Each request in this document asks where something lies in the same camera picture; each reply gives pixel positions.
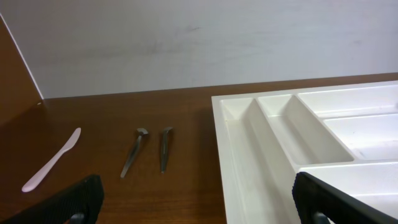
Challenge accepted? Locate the white cutlery tray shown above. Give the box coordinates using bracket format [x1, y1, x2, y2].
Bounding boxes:
[212, 81, 397, 223]

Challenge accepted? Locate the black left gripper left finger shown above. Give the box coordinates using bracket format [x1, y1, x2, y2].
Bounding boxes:
[3, 174, 104, 223]

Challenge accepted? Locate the pink plastic knife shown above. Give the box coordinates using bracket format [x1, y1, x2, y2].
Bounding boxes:
[21, 128, 81, 193]

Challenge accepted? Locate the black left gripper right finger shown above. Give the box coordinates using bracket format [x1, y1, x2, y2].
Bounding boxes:
[292, 172, 397, 224]

